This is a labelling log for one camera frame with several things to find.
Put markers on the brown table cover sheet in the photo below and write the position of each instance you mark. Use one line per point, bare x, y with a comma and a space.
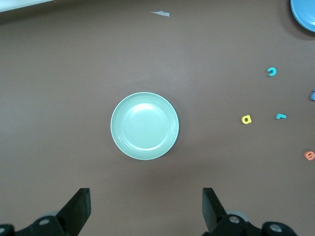
73, 73

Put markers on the blue round foam letter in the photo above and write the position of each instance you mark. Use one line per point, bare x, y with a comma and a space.
313, 96

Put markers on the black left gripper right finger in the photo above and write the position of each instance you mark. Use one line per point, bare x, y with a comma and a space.
216, 218

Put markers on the light green plate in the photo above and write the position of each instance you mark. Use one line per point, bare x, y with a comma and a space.
144, 126

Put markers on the orange foam letter e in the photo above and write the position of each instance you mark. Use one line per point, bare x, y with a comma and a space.
309, 155

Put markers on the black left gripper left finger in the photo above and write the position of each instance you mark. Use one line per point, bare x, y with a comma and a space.
73, 216

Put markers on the teal foam letter c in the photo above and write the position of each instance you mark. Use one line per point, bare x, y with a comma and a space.
273, 71

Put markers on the blue plate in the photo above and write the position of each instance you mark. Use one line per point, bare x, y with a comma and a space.
305, 12

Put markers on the white paper scrap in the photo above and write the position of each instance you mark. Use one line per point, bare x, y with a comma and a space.
161, 13

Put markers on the teal letter l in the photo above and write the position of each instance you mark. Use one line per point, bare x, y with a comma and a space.
280, 116

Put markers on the yellow foam letter a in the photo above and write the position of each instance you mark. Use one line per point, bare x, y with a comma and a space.
249, 120

